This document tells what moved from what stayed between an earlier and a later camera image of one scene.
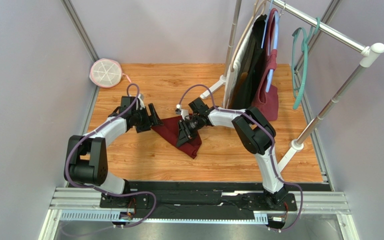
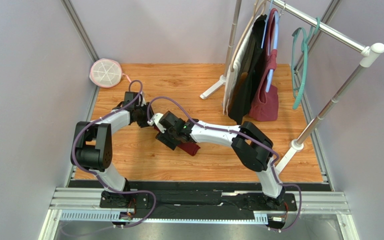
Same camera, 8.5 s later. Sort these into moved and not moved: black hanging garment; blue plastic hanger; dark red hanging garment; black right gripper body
Moved: black right gripper body
Not moved: black hanging garment; blue plastic hanger; dark red hanging garment
